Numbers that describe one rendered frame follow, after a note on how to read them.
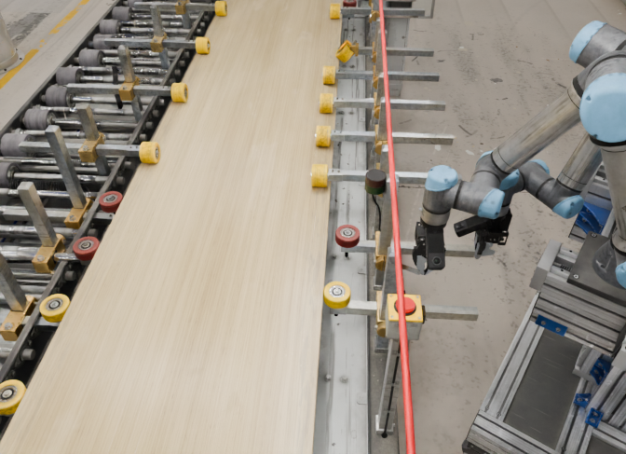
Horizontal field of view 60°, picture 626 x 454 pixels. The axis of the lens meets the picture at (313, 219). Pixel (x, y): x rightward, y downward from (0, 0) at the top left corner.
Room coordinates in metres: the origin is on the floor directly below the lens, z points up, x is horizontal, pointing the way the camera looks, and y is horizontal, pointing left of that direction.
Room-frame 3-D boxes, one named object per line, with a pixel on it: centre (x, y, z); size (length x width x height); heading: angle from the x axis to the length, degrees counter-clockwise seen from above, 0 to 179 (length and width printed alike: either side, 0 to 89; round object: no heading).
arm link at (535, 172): (1.29, -0.65, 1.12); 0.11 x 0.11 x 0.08; 29
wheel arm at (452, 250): (1.27, -0.31, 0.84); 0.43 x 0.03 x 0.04; 86
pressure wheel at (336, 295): (1.03, -0.07, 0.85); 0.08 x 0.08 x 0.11
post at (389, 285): (0.98, -0.21, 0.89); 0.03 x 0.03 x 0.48; 86
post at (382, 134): (1.73, -0.26, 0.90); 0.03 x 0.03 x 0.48; 86
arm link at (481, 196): (1.06, -0.42, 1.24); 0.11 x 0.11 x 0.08; 65
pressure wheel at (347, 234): (1.28, -0.11, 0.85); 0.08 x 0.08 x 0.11
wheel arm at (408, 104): (2.02, -0.30, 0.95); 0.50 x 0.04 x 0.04; 86
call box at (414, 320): (0.73, -0.19, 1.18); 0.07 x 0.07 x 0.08; 86
